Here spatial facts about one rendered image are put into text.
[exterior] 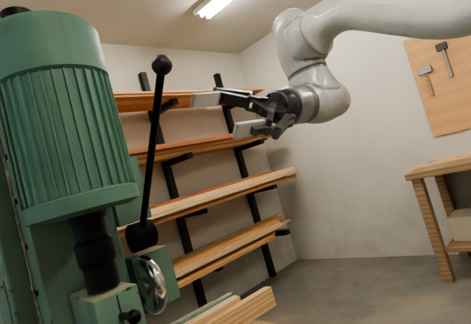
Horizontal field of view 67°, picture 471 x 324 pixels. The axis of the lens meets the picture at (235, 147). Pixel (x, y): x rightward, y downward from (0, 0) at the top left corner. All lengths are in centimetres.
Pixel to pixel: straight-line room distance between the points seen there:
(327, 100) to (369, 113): 294
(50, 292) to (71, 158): 25
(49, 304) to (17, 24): 44
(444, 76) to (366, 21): 277
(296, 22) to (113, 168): 55
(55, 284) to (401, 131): 333
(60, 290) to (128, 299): 15
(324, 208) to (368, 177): 66
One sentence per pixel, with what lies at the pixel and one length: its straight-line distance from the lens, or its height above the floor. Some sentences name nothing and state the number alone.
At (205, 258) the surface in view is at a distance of 306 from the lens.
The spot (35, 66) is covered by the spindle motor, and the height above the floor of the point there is 142.
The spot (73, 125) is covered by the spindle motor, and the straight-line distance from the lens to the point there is 57.
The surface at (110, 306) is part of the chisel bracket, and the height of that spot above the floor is 105.
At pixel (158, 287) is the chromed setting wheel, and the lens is 76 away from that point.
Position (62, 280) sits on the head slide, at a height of 110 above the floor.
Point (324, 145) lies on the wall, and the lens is 404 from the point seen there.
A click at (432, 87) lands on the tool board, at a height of 147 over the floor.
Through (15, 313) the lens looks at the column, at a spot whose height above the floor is 106.
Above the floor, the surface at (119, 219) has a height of 117.
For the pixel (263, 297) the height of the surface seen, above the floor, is 93.
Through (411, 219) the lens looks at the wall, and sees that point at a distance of 384.
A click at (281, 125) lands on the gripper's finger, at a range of 67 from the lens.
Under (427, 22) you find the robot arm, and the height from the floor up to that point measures 136.
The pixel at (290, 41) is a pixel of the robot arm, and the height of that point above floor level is 146.
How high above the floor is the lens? 119
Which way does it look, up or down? 4 degrees up
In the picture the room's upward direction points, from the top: 16 degrees counter-clockwise
